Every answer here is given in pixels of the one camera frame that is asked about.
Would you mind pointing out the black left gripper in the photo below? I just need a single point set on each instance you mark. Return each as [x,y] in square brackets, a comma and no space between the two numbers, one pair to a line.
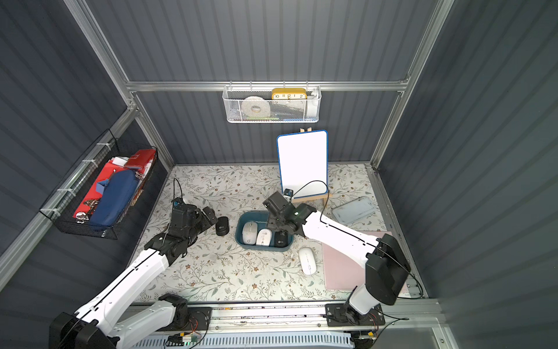
[205,216]

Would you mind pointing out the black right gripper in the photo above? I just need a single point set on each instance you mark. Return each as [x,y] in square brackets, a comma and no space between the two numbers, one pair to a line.
[275,209]

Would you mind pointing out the teal storage box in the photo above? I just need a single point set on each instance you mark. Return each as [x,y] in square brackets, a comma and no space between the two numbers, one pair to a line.
[261,217]

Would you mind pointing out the black mouse with logo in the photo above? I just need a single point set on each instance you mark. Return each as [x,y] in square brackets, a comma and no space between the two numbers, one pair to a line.
[281,239]

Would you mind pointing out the white Lecoo mouse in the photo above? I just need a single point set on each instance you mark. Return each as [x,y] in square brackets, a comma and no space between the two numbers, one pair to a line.
[264,237]

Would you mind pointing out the grey white mouse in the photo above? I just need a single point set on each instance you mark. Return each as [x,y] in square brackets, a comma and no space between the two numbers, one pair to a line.
[250,233]

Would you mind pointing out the white slim mouse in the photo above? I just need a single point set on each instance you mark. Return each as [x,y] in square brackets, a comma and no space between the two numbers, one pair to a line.
[307,261]

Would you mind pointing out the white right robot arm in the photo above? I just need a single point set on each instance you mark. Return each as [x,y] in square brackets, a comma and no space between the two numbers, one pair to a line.
[385,267]

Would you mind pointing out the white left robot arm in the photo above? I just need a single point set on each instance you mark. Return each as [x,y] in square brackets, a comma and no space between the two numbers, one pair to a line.
[98,323]

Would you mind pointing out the floral patterned table mat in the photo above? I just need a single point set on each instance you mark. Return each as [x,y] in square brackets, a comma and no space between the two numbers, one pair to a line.
[218,269]

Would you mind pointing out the blue framed whiteboard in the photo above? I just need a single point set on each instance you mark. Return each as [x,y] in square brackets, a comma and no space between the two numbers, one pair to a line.
[302,163]

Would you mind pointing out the navy blue pouch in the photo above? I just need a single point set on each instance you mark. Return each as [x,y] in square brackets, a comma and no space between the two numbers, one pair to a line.
[116,196]

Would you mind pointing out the red package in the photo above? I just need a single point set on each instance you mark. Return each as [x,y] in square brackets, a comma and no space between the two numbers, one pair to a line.
[141,162]

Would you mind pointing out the pale blue plastic lid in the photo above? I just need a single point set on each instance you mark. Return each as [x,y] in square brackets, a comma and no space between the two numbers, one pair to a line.
[353,211]

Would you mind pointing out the pink clipboard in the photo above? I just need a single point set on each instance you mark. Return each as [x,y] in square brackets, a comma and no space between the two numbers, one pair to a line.
[341,273]

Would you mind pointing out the white tape roll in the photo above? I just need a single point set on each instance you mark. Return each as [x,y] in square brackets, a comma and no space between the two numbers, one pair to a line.
[255,107]

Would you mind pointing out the yellow clock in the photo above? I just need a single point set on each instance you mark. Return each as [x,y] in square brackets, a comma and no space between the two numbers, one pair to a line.
[289,93]

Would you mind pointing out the black wire wall basket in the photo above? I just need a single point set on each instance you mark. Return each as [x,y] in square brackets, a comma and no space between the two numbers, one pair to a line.
[60,208]

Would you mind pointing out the white wire mesh basket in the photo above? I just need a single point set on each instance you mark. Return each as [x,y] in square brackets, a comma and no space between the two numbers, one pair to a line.
[282,111]

